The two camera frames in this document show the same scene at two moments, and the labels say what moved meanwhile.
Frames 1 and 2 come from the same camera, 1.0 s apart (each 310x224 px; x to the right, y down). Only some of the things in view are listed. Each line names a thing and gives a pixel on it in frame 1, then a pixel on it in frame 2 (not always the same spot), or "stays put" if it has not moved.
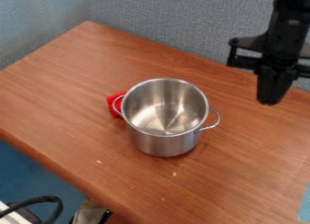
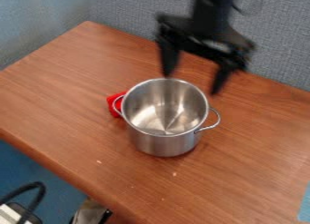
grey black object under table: (91, 216) stays put
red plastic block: (114, 101) stays put
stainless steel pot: (165, 111) stays put
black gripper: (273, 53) → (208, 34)
